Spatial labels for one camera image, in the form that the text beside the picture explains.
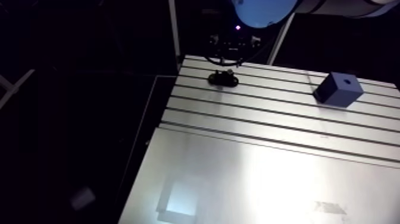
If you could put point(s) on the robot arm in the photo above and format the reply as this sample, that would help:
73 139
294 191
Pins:
265 11

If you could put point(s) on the white post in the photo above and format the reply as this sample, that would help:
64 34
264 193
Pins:
174 29
280 40

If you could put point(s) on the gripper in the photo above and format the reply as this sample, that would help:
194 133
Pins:
232 43

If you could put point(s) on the black oval holder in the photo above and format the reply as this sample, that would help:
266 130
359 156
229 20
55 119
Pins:
222 79

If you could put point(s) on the dark blue-grey block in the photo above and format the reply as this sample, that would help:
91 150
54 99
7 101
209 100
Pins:
339 90

